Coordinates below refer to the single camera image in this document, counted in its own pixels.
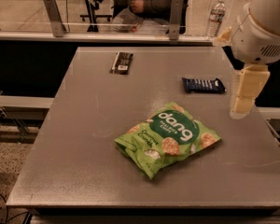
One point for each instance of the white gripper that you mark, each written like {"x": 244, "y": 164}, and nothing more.
{"x": 258, "y": 45}

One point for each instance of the black rxbar chocolate bar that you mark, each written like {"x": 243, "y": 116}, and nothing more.
{"x": 122, "y": 63}

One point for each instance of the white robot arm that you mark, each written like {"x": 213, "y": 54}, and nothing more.
{"x": 267, "y": 14}

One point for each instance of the blue rxbar blueberry bar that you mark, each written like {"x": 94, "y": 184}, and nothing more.
{"x": 203, "y": 85}

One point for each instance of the clear plastic water bottle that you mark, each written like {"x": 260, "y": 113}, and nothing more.
{"x": 215, "y": 19}

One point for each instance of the green dang chips bag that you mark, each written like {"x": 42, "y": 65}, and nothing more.
{"x": 169, "y": 135}

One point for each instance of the seated person in grey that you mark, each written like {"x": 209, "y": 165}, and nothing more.
{"x": 144, "y": 17}

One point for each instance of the middle metal bracket post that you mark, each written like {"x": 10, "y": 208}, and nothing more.
{"x": 175, "y": 19}

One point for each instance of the metal bracket post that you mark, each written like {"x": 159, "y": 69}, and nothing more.
{"x": 55, "y": 19}
{"x": 175, "y": 19}

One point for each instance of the left metal bracket post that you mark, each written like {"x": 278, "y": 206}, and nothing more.
{"x": 55, "y": 19}

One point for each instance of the metal rail barrier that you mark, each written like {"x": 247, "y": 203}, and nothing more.
{"x": 183, "y": 40}

